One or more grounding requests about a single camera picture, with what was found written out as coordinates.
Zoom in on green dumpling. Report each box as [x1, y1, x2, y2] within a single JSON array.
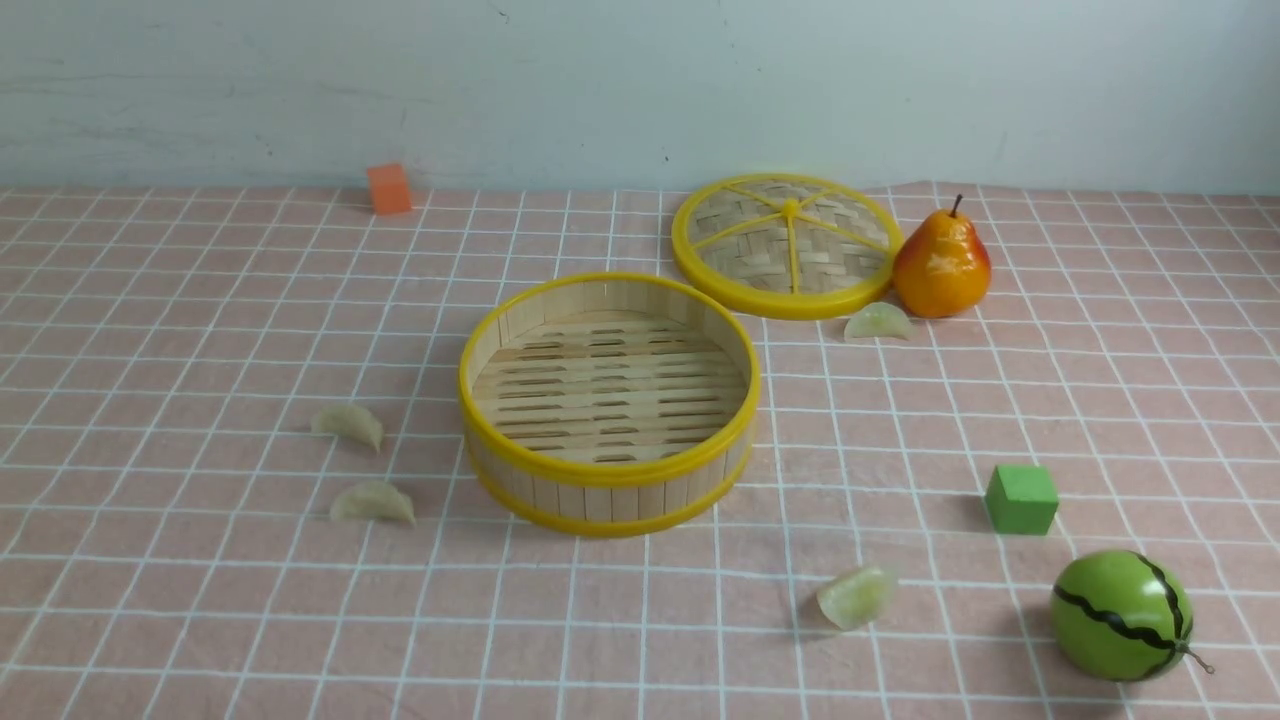
[[844, 301, 914, 343], [815, 565, 899, 632]]

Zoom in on white dumpling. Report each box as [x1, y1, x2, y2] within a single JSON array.
[[310, 404, 385, 454], [329, 480, 416, 525]]

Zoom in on bamboo steamer tray yellow rim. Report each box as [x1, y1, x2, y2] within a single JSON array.
[[458, 272, 762, 537]]

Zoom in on woven bamboo steamer lid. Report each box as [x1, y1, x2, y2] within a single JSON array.
[[669, 173, 905, 322]]

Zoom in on orange wooden cube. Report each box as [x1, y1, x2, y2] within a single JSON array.
[[366, 163, 413, 217]]

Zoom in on orange yellow toy pear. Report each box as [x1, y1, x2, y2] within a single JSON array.
[[892, 193, 992, 319]]

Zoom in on green wooden cube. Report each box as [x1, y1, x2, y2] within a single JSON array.
[[984, 462, 1059, 537]]

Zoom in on pink checkered tablecloth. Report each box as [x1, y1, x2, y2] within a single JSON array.
[[1, 186, 1277, 719]]

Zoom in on green toy watermelon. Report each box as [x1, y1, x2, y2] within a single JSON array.
[[1050, 550, 1216, 683]]

